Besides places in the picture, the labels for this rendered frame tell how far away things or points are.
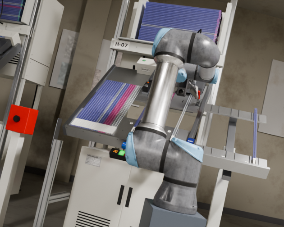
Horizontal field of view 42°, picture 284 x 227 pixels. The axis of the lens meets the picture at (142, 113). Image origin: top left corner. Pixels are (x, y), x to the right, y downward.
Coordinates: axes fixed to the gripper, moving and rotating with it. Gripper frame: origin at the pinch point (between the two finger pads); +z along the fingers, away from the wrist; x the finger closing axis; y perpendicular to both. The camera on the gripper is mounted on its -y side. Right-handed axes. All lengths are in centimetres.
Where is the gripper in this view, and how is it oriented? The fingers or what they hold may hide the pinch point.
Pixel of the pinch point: (184, 97)
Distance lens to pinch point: 207.7
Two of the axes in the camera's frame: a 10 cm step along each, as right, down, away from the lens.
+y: 3.2, -7.6, 5.7
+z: 1.0, 6.2, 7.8
